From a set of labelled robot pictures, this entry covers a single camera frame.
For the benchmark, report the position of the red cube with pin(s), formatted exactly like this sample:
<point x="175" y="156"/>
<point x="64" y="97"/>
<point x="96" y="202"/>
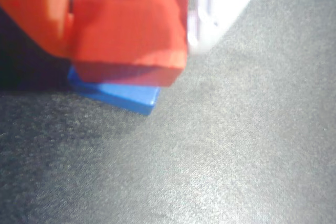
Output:
<point x="126" y="30"/>

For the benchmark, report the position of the blue cube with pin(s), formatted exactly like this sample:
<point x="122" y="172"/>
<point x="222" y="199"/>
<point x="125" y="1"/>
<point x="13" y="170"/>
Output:
<point x="128" y="96"/>

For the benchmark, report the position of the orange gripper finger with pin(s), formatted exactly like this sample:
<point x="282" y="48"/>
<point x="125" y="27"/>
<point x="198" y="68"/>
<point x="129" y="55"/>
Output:
<point x="34" y="11"/>

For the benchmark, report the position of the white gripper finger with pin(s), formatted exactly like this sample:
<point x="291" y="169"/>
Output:
<point x="225" y="1"/>

